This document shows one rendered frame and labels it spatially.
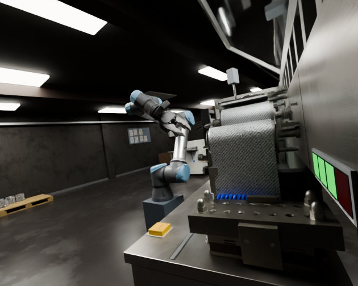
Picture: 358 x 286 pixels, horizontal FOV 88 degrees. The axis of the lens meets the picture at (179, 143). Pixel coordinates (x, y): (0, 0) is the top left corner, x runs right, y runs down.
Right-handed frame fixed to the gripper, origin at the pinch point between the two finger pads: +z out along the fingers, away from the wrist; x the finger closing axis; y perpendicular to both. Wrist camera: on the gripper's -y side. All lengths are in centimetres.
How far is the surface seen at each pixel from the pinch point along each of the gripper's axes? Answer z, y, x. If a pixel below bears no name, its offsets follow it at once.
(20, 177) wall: -456, 468, 226
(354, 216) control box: 42, -47, 19
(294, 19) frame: 16, -41, -28
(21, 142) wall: -525, 425, 152
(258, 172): 34.4, -5.1, -1.0
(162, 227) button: 18.4, 14.0, 36.1
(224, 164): 22.9, -1.7, 2.7
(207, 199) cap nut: 26.0, 0.6, 17.7
